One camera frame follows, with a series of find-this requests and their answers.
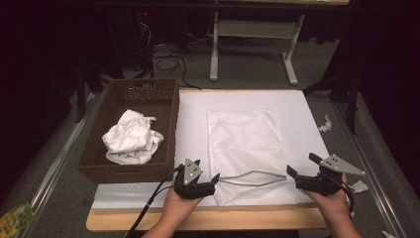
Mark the white table mat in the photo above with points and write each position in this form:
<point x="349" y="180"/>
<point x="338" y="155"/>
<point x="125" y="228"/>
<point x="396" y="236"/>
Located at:
<point x="297" y="115"/>

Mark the crumpled white paper scrap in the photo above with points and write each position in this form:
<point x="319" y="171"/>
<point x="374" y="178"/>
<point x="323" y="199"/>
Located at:
<point x="325" y="125"/>
<point x="389" y="234"/>
<point x="360" y="186"/>

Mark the person's left hand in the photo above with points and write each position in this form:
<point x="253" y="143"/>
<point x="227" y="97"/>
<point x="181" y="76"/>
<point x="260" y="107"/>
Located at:
<point x="180" y="208"/>

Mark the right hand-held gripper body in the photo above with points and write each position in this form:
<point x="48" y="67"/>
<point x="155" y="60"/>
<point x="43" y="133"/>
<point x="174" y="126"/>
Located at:
<point x="322" y="183"/>

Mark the green yellow packet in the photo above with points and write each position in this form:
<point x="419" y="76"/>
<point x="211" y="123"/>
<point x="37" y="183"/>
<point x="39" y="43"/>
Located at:
<point x="15" y="219"/>

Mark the white cloth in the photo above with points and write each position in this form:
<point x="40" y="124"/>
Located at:
<point x="132" y="139"/>

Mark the brown wicker basket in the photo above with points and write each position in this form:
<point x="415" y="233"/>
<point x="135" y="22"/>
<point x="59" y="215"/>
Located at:
<point x="99" y="132"/>

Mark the white mesh laundry bag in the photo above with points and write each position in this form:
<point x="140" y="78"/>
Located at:
<point x="244" y="145"/>

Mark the power strip with red light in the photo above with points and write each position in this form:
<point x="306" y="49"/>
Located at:
<point x="144" y="23"/>

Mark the metal floor rail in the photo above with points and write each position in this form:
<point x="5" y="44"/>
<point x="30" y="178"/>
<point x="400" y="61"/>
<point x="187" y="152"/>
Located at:
<point x="56" y="165"/>
<point x="369" y="158"/>

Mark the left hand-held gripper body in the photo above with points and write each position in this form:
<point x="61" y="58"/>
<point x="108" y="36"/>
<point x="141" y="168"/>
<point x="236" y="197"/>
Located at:
<point x="189" y="190"/>

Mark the black stand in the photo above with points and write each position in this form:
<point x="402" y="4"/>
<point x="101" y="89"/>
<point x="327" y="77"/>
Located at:
<point x="81" y="92"/>
<point x="351" y="99"/>

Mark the person's right hand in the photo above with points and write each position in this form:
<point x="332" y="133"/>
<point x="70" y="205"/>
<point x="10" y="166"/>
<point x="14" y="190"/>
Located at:
<point x="332" y="206"/>

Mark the white desk frame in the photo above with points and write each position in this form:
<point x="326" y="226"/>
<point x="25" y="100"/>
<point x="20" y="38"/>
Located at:
<point x="251" y="29"/>

